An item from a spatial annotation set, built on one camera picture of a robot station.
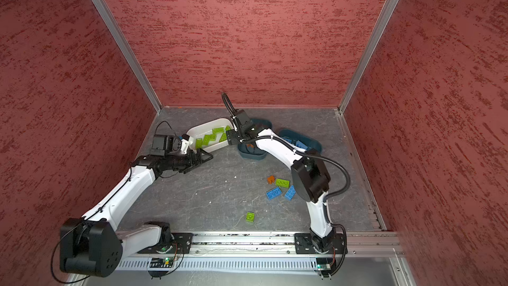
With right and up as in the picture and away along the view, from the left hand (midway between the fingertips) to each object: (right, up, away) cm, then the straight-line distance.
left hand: (206, 164), depth 81 cm
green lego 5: (+32, -11, +9) cm, 35 cm away
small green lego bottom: (+18, -23, 0) cm, 29 cm away
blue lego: (+36, -14, +5) cm, 39 cm away
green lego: (-2, +13, +28) cm, 31 cm away
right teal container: (+49, +7, +19) cm, 53 cm away
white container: (-11, +12, +23) cm, 28 cm away
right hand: (+10, +10, +9) cm, 17 cm away
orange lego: (+28, -9, +9) cm, 30 cm away
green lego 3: (+4, +15, +29) cm, 33 cm away
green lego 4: (-7, +8, +25) cm, 27 cm away
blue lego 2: (+29, -14, +7) cm, 33 cm away
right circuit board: (+46, -35, -10) cm, 59 cm away
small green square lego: (-4, +10, +25) cm, 27 cm away
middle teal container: (+20, +8, -15) cm, 26 cm away
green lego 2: (+3, +9, +25) cm, 27 cm away
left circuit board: (-15, -36, -8) cm, 39 cm away
